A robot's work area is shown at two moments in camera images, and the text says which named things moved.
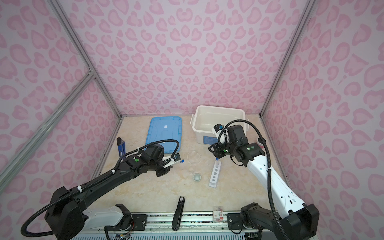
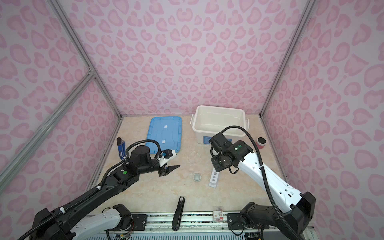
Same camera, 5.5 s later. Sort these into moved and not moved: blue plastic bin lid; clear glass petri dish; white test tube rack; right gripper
Moved: right gripper
Not moved: clear glass petri dish; white test tube rack; blue plastic bin lid
